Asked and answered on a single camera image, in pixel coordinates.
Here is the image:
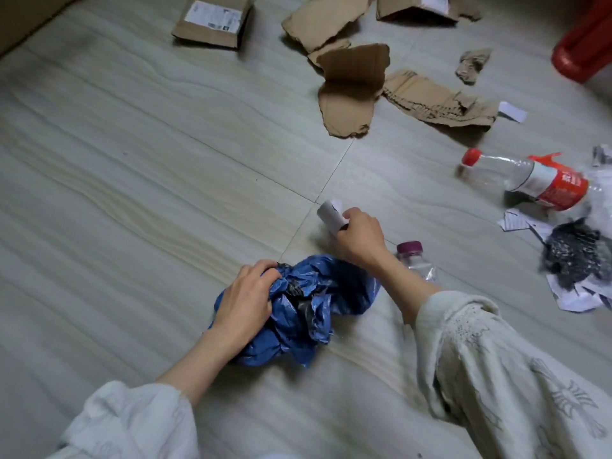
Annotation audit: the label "clear bottle red label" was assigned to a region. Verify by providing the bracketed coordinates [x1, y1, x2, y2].
[460, 147, 606, 212]

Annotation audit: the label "clear bottle purple cap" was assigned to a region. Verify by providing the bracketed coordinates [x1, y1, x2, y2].
[395, 240, 437, 282]

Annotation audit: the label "person's right forearm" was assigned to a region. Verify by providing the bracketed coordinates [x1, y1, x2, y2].
[372, 252, 443, 326]

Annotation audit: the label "white rectangular paper slip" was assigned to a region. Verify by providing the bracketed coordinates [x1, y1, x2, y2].
[497, 101, 528, 124]

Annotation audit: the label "black patterned plastic piece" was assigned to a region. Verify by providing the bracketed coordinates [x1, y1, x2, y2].
[543, 219, 612, 290]

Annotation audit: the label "torn cardboard pieces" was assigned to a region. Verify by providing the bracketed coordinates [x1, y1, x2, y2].
[171, 0, 500, 139]

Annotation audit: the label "clear crinkled plastic bag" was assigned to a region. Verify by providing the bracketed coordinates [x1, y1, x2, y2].
[583, 143, 612, 221]

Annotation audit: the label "red plastic stool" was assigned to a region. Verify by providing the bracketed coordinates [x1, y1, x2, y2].
[550, 0, 612, 84]

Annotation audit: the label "person's left hand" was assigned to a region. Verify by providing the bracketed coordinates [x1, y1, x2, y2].
[208, 259, 283, 352]

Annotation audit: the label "person's right hand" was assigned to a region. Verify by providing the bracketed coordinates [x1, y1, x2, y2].
[334, 207, 391, 273]

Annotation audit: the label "blue plastic bag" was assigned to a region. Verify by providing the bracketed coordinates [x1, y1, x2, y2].
[208, 254, 382, 368]

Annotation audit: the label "person's printed right sleeve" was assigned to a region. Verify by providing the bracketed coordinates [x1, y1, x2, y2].
[414, 291, 612, 459]

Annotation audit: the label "beige wooden cabinet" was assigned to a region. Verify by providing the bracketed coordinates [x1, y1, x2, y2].
[0, 0, 80, 58]

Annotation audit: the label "rounded white paper bit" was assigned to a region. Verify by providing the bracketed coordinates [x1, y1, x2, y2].
[316, 199, 351, 235]

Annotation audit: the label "person's white left sleeve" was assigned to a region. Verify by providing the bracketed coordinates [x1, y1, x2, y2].
[47, 381, 200, 459]

